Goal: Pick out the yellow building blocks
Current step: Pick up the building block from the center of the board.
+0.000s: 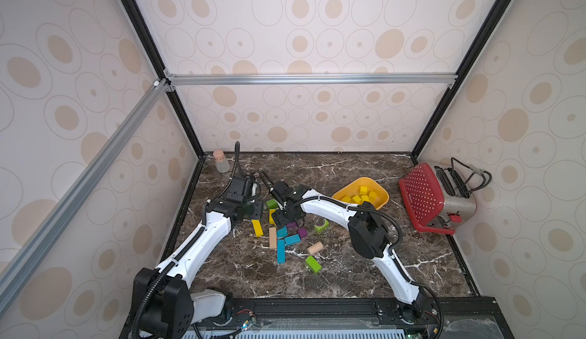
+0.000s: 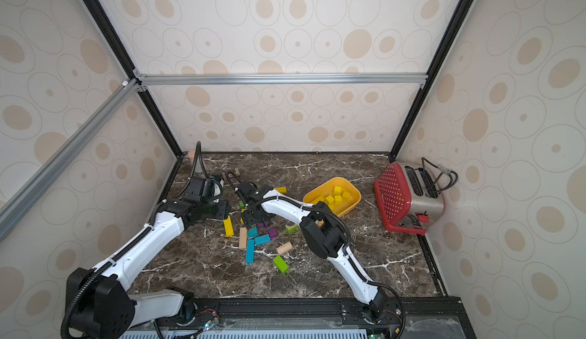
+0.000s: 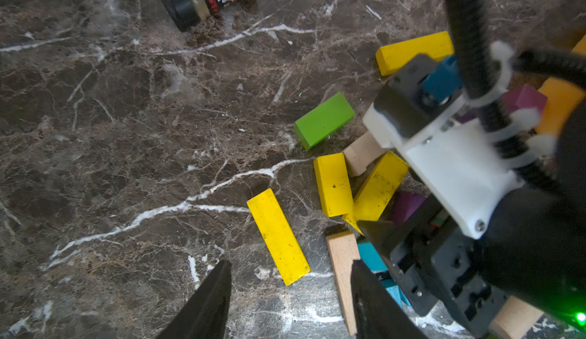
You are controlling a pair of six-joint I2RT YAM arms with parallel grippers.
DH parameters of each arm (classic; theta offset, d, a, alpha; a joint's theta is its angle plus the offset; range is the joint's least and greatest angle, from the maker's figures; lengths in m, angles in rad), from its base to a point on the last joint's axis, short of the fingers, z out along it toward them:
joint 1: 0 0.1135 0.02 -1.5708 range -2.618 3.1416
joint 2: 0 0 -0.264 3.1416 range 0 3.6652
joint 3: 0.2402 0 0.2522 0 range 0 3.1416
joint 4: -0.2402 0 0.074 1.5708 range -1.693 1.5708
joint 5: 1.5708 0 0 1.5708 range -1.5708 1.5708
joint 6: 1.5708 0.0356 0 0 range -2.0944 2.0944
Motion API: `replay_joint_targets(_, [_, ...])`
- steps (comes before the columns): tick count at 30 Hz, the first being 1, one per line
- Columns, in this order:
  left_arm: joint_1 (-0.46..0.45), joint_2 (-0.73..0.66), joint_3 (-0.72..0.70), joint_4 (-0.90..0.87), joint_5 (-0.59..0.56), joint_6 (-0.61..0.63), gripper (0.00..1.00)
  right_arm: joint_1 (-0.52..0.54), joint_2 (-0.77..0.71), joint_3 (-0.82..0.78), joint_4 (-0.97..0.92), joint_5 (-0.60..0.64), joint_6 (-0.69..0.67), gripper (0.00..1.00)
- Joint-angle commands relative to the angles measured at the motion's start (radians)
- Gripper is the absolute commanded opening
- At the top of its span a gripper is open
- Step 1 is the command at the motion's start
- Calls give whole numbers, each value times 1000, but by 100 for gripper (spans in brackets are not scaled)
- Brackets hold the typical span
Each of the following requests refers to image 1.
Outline yellow block short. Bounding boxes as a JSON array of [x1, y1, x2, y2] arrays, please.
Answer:
[[252, 219, 264, 238]]

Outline green rectangular block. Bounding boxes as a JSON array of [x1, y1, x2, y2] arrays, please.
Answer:
[[266, 199, 279, 209]]

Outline teal block left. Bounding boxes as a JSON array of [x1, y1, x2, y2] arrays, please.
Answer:
[[276, 227, 288, 239]]

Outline long natural wood block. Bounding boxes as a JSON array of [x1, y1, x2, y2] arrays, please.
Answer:
[[269, 227, 278, 250]]

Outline purple cube block near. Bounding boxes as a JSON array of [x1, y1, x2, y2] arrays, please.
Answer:
[[298, 228, 308, 240]]

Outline teal block right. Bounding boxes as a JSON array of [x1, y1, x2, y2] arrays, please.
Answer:
[[285, 234, 302, 246]]

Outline clear bottle pink cap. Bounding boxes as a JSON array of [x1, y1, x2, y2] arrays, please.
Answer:
[[213, 150, 231, 173]]

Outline green rainbow arch block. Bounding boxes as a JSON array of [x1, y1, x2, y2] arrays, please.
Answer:
[[314, 219, 330, 234]]

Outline long teal block front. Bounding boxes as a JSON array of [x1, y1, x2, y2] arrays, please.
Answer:
[[277, 239, 285, 264]]

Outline natural wood cylinder block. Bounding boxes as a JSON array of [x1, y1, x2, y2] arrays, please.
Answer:
[[308, 242, 324, 255]]

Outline green block front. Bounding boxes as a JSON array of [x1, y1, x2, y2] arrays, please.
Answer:
[[305, 256, 322, 273]]

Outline yellow plastic tray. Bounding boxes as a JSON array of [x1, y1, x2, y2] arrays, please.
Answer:
[[333, 177, 389, 210]]

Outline red polka dot toaster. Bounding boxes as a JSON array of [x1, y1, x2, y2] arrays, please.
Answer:
[[399, 163, 477, 235]]

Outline aluminium frame bar left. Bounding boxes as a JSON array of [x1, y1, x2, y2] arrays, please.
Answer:
[[1, 78, 170, 315]]

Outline aluminium frame bar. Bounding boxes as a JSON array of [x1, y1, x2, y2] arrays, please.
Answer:
[[1, 78, 170, 315], [169, 73, 458, 86]]

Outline aluminium frame bar back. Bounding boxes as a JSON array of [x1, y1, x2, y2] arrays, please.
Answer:
[[169, 73, 458, 86]]

